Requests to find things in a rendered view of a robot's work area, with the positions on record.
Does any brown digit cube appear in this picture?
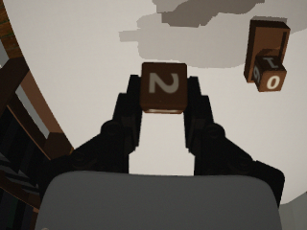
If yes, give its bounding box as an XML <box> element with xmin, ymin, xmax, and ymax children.
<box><xmin>252</xmin><ymin>56</ymin><xmax>287</xmax><ymax>92</ymax></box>
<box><xmin>140</xmin><ymin>62</ymin><xmax>187</xmax><ymax>114</ymax></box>

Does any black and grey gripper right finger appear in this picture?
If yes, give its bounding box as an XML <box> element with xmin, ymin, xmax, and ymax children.
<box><xmin>183</xmin><ymin>76</ymin><xmax>285</xmax><ymax>208</ymax></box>

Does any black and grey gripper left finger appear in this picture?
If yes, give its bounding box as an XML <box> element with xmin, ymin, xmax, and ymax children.
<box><xmin>36</xmin><ymin>75</ymin><xmax>143</xmax><ymax>202</ymax></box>

